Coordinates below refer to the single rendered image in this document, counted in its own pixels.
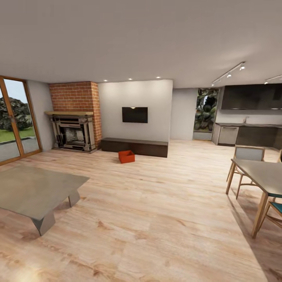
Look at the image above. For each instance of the storage box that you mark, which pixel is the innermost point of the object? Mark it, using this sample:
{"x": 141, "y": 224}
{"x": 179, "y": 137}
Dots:
{"x": 126, "y": 157}

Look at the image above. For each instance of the coffee table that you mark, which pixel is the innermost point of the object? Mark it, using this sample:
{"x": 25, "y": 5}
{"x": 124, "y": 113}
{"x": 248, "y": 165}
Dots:
{"x": 34, "y": 193}

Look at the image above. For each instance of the cabinet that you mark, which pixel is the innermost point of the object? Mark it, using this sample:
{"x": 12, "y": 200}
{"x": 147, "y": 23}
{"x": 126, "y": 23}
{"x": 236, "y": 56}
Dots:
{"x": 152, "y": 148}
{"x": 240, "y": 97}
{"x": 271, "y": 97}

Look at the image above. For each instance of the door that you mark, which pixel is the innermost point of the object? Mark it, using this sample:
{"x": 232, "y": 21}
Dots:
{"x": 19, "y": 136}

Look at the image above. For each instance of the dishwasher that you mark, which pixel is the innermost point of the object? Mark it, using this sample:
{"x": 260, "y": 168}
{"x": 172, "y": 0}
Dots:
{"x": 228, "y": 135}

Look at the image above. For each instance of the wood fireplace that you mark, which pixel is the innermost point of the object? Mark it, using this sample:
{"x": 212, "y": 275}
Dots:
{"x": 73, "y": 132}

